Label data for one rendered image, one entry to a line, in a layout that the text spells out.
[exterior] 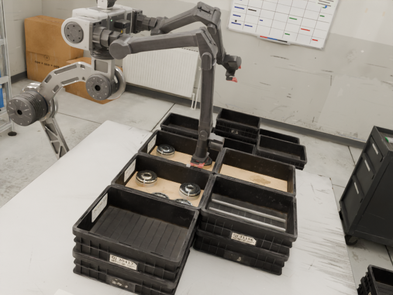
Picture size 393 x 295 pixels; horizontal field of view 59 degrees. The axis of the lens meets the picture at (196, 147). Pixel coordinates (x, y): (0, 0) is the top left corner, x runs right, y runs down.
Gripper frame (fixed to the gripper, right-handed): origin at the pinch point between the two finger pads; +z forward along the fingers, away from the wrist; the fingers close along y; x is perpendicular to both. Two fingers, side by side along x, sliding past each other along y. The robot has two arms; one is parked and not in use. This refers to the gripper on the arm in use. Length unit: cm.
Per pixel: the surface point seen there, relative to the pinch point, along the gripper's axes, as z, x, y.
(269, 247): 3, -44, -33
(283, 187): 4.0, -44.2, 17.6
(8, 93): 44, 210, 90
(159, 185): 4.0, 13.1, -17.3
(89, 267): 11, 17, -69
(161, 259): -6, -9, -68
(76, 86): 77, 226, 214
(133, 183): 4.0, 24.4, -22.8
